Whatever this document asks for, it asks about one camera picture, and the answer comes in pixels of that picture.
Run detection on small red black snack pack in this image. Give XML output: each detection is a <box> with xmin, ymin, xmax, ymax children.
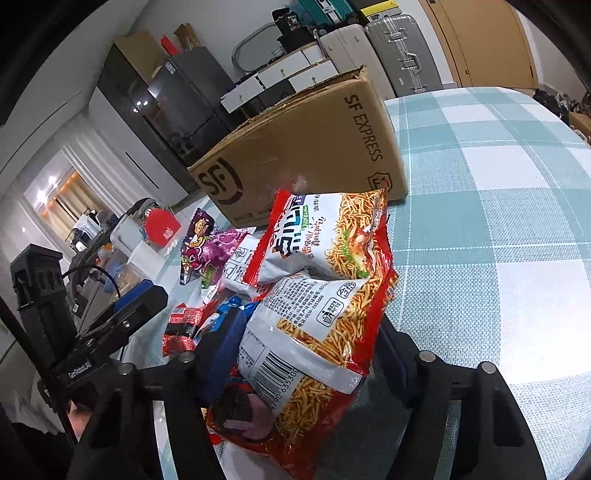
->
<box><xmin>162</xmin><ymin>301</ymin><xmax>217</xmax><ymax>357</ymax></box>

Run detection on blue Oreo pack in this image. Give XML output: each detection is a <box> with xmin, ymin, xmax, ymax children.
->
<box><xmin>194</xmin><ymin>295</ymin><xmax>259</xmax><ymax>343</ymax></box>

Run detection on red Oreo pack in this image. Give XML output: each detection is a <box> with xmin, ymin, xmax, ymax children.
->
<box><xmin>204</xmin><ymin>366</ymin><xmax>352</xmax><ymax>480</ymax></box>

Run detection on noodle snack bag back side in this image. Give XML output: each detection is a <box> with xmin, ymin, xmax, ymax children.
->
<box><xmin>238</xmin><ymin>271</ymin><xmax>393</xmax><ymax>445</ymax></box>

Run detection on noodle snack bag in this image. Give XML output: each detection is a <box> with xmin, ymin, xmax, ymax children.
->
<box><xmin>238</xmin><ymin>271</ymin><xmax>393</xmax><ymax>445</ymax></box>
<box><xmin>243</xmin><ymin>189</ymin><xmax>394</xmax><ymax>286</ymax></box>

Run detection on noodle snack bag front side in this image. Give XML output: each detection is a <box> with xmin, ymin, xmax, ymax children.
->
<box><xmin>243</xmin><ymin>189</ymin><xmax>394</xmax><ymax>286</ymax></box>

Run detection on person's left hand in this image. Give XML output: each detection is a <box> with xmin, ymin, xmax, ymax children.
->
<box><xmin>68</xmin><ymin>401</ymin><xmax>92</xmax><ymax>440</ymax></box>

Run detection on white side table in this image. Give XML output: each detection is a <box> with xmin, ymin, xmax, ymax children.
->
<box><xmin>68</xmin><ymin>214</ymin><xmax>177</xmax><ymax>333</ymax></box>

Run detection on red pouch on side table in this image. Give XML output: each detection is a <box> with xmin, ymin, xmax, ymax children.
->
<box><xmin>143</xmin><ymin>208</ymin><xmax>181</xmax><ymax>248</ymax></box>

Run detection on white red snack pack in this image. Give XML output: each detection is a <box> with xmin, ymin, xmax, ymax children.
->
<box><xmin>221</xmin><ymin>235</ymin><xmax>271</xmax><ymax>301</ymax></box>

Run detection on purple pink snack bag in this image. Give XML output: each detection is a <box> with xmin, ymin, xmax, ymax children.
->
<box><xmin>179</xmin><ymin>208</ymin><xmax>252</xmax><ymax>288</ymax></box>

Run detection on teal checkered tablecloth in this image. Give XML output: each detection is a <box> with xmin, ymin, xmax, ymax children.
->
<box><xmin>124</xmin><ymin>86</ymin><xmax>591</xmax><ymax>480</ymax></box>

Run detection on black refrigerator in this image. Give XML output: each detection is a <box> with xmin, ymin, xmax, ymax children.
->
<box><xmin>146</xmin><ymin>47</ymin><xmax>245</xmax><ymax>167</ymax></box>

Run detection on dark glass cabinet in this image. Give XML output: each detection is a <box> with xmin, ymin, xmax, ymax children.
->
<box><xmin>90</xmin><ymin>30</ymin><xmax>197</xmax><ymax>204</ymax></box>

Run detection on brown SF cardboard box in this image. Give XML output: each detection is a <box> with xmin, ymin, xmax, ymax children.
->
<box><xmin>188</xmin><ymin>67</ymin><xmax>409</xmax><ymax>227</ymax></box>

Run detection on oval mirror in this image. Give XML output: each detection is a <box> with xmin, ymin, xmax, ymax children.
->
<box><xmin>231</xmin><ymin>23</ymin><xmax>286</xmax><ymax>75</ymax></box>

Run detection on white drawer desk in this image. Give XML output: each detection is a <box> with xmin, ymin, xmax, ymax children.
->
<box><xmin>221</xmin><ymin>43</ymin><xmax>339</xmax><ymax>113</ymax></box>

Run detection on small cardboard box on floor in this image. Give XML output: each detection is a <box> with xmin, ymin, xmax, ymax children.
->
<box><xmin>569</xmin><ymin>112</ymin><xmax>591</xmax><ymax>140</ymax></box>

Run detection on silver suitcase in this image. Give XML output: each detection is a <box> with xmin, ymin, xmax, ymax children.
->
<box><xmin>365</xmin><ymin>14</ymin><xmax>443</xmax><ymax>97</ymax></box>

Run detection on beige suitcase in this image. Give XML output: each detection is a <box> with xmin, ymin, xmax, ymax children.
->
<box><xmin>320</xmin><ymin>24</ymin><xmax>396</xmax><ymax>100</ymax></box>

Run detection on wooden door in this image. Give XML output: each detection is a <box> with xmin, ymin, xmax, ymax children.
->
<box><xmin>421</xmin><ymin>0</ymin><xmax>538</xmax><ymax>90</ymax></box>

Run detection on teal suitcase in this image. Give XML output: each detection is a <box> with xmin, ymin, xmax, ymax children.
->
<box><xmin>294</xmin><ymin>0</ymin><xmax>355</xmax><ymax>25</ymax></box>

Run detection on stacked shoe boxes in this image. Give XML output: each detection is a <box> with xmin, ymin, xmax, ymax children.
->
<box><xmin>352</xmin><ymin>0</ymin><xmax>402</xmax><ymax>22</ymax></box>

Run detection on black cable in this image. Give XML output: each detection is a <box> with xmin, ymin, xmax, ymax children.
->
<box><xmin>62</xmin><ymin>263</ymin><xmax>123</xmax><ymax>301</ymax></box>

